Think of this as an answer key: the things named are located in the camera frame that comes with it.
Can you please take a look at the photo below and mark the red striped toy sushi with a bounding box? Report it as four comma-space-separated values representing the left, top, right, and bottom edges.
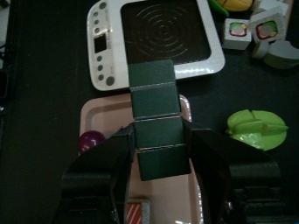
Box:
125, 199, 152, 224

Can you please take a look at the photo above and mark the yellow toy corn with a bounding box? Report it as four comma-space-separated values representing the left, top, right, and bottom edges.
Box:
208, 0, 255, 18

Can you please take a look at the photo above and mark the pink plastic tray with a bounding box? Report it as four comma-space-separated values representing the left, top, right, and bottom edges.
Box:
78, 93, 204, 224

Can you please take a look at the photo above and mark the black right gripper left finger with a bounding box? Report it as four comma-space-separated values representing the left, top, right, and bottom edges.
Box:
50, 122, 136, 224

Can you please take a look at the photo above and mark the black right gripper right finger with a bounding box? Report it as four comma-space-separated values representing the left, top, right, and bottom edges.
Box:
181, 117, 299, 224

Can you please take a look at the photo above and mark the grey cup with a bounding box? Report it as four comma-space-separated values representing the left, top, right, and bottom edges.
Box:
251, 39, 299, 70

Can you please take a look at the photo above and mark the white sushi piece green ring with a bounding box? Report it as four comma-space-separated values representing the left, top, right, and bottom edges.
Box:
220, 17, 253, 51

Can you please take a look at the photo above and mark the light green toy cabbage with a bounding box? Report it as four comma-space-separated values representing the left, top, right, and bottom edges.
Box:
225, 108, 289, 151

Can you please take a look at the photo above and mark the purple toy grape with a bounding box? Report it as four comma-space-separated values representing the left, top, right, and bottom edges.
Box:
78, 130, 106, 155

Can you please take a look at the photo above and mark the white toy induction cooktop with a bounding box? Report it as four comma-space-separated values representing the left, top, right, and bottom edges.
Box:
86, 0, 227, 92

